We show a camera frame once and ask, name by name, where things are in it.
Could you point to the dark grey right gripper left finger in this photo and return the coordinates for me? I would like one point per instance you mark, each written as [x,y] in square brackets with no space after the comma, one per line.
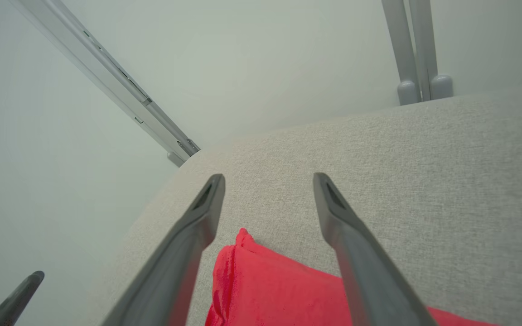
[175,262]

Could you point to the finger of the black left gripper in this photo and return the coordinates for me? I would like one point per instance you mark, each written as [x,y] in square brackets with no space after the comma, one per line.
[18,299]

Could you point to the red basketball jersey white trim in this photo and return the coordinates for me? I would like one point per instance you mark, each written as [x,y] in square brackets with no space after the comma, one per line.
[265,290]

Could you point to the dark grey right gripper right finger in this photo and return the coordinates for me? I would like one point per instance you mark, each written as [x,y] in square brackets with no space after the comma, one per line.
[365,271]

